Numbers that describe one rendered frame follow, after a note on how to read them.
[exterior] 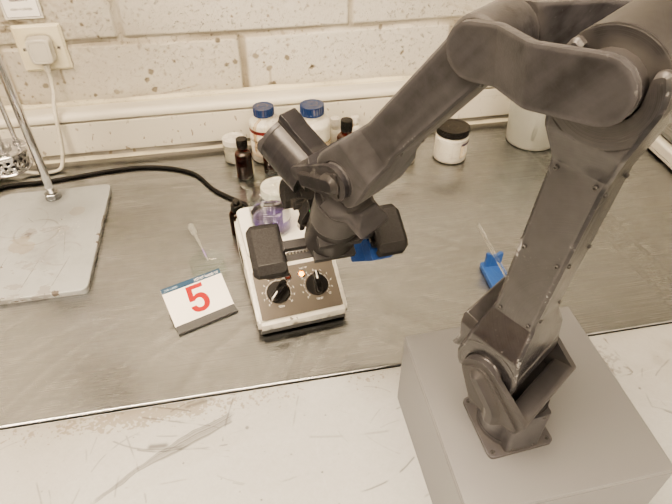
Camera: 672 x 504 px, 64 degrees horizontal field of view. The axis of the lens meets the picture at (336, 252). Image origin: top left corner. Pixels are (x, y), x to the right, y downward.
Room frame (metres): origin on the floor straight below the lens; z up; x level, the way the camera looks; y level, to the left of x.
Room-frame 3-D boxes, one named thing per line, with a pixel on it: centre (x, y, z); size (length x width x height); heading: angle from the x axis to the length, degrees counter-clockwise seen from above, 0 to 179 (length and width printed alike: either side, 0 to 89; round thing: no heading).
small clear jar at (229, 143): (0.99, 0.21, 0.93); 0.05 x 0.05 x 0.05
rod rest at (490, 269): (0.60, -0.26, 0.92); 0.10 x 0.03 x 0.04; 8
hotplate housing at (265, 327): (0.62, 0.08, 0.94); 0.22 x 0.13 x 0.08; 17
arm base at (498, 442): (0.30, -0.17, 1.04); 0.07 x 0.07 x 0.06; 14
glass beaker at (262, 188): (0.64, 0.10, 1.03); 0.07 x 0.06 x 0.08; 101
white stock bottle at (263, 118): (1.00, 0.14, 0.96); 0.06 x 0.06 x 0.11
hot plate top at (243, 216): (0.65, 0.08, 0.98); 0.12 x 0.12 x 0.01; 17
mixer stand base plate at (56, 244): (0.72, 0.51, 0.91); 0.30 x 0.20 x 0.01; 11
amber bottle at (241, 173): (0.92, 0.18, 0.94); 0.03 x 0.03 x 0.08
